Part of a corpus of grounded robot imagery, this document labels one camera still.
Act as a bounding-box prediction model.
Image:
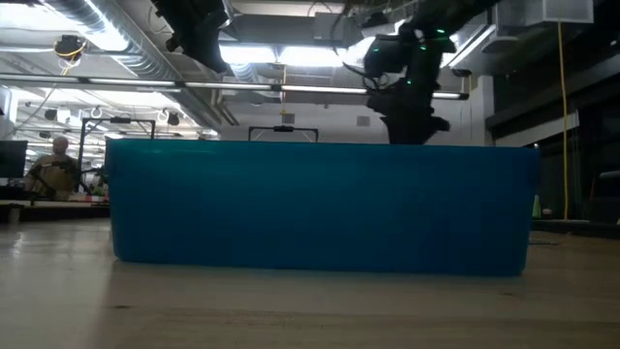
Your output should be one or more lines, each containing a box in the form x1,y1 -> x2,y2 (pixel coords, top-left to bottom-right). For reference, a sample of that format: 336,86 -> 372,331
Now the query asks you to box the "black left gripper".
149,0 -> 229,75

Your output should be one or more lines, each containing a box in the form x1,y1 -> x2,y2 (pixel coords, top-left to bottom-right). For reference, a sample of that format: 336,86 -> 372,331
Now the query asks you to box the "long ceiling light bar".
0,72 -> 470,102

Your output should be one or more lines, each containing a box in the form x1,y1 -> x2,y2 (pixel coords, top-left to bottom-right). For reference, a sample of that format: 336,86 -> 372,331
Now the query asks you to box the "teal plastic bin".
105,138 -> 542,277

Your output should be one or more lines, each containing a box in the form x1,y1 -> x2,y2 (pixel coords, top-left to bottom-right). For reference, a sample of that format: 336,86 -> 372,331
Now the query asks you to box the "white ceiling box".
539,0 -> 595,24

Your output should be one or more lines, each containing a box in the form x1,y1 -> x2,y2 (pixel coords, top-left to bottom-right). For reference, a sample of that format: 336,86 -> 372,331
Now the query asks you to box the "person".
22,135 -> 81,202

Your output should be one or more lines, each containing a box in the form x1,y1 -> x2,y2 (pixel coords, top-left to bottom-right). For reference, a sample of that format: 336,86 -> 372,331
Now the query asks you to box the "background wooden table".
0,198 -> 111,224

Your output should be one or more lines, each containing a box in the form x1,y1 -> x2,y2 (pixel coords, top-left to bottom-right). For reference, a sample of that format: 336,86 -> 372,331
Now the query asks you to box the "black monitor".
0,140 -> 29,178

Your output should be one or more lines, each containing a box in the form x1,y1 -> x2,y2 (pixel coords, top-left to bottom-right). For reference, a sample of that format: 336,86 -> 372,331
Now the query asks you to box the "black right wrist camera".
362,36 -> 406,79

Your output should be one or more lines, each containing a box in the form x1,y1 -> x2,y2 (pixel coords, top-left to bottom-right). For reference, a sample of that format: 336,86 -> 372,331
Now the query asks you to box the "silver ribbed ventilation duct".
43,0 -> 225,131

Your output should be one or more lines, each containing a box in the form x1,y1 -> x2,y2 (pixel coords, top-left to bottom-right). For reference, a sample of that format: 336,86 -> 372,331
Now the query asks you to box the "small black frame rig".
248,125 -> 320,143

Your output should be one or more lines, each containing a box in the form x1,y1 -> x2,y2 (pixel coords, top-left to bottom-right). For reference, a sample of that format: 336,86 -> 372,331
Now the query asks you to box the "yellow cable coil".
51,33 -> 89,77

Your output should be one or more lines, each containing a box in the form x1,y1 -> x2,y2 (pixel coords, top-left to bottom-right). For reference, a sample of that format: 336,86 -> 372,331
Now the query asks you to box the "tall black frame rig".
78,116 -> 157,195

